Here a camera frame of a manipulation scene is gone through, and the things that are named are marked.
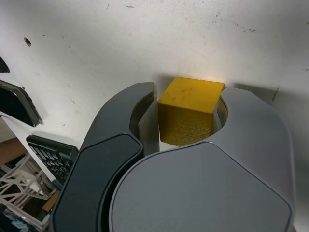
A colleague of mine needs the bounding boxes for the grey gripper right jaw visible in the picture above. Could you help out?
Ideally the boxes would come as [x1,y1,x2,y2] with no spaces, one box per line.
[108,87,295,232]

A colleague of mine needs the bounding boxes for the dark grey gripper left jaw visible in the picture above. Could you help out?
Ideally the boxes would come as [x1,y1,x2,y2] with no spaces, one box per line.
[49,81,162,232]

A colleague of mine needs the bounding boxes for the white lattice frame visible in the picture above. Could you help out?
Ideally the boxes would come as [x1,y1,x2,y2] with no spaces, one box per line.
[0,154,56,215]

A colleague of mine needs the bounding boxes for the black flat device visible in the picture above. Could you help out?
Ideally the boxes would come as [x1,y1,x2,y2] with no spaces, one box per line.
[0,79,42,128]
[0,55,11,73]

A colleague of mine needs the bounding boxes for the black keyboard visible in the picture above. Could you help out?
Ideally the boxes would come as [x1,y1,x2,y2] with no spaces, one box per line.
[26,134,79,188]

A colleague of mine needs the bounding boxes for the yellow cube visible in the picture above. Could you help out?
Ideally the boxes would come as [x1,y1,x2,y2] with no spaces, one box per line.
[157,77,225,147]

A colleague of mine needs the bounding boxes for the brown cardboard box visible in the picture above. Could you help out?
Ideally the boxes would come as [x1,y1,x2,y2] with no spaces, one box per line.
[0,138,28,167]

